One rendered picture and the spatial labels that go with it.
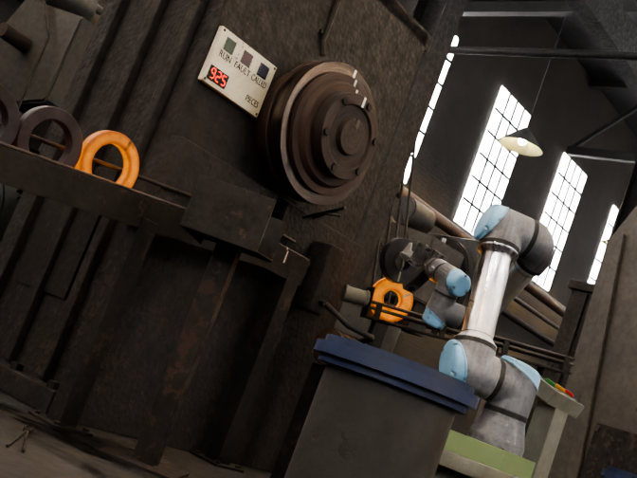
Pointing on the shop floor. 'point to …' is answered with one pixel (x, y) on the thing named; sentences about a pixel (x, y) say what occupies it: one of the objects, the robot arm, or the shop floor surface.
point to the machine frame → (239, 308)
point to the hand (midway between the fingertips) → (402, 255)
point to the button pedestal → (548, 426)
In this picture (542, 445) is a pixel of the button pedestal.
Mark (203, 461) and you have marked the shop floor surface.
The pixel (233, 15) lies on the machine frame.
